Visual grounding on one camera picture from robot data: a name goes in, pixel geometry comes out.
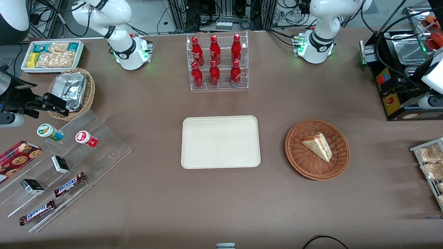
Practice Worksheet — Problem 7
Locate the clear acrylic bottle rack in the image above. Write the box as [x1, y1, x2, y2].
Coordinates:
[186, 31, 249, 91]

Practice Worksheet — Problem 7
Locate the light wicker basket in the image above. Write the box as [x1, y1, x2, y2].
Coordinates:
[47, 67, 96, 121]

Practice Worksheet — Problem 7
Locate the brown wicker basket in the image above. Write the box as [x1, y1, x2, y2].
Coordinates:
[284, 119, 350, 181]

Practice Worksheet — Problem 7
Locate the red chocolate cookie box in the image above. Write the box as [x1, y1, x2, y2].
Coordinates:
[0, 140, 43, 184]

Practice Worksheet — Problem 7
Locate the steel food pan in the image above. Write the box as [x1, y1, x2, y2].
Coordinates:
[404, 66, 421, 79]
[394, 39, 432, 66]

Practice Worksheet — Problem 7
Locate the snickers chocolate bar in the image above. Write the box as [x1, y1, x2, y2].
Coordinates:
[19, 199, 56, 226]
[53, 172, 87, 198]

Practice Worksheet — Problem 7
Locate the clear acrylic stepped display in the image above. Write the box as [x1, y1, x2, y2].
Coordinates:
[0, 109, 132, 233]

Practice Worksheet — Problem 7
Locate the small clear cracker bag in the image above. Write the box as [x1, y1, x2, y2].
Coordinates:
[48, 42, 70, 53]

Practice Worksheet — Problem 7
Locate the triangular sandwich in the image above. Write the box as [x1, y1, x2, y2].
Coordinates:
[300, 132, 333, 163]

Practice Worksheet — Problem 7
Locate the aluminium foil tray stack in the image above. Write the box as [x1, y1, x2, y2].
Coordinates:
[52, 72, 87, 112]

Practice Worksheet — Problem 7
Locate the black table edge cable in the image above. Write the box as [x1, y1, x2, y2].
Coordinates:
[301, 235, 350, 249]

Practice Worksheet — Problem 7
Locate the grey wire rack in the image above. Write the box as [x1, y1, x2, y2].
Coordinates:
[410, 137, 443, 212]

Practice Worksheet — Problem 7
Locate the small black box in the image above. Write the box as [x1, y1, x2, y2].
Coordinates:
[51, 155, 71, 174]
[20, 178, 45, 195]

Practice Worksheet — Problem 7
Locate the red sausage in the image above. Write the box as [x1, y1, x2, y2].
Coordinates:
[430, 32, 443, 49]

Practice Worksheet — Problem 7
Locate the red lid snack cup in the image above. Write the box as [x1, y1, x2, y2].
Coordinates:
[75, 130, 99, 148]

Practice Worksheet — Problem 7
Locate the white plastic snack bin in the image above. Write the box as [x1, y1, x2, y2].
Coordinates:
[21, 40, 85, 74]

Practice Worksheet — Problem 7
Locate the aluminium equipment rack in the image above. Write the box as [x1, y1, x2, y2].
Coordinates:
[168, 0, 278, 32]

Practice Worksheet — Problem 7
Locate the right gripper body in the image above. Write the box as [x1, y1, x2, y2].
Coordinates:
[0, 68, 35, 114]

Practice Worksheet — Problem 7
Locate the red drink bottle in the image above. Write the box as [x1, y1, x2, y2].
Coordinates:
[209, 35, 222, 65]
[209, 61, 221, 86]
[191, 62, 204, 88]
[191, 36, 204, 66]
[231, 34, 242, 64]
[230, 61, 242, 86]

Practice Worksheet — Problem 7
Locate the cream plastic tray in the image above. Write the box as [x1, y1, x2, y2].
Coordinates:
[181, 115, 261, 169]

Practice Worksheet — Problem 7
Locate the large clear cracker bag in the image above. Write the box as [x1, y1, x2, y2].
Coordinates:
[35, 51, 76, 68]

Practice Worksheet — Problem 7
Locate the green lid snack cup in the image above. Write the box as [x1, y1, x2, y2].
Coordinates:
[37, 123, 64, 142]

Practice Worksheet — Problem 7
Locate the black hot food display case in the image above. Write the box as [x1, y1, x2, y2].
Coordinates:
[359, 5, 443, 121]

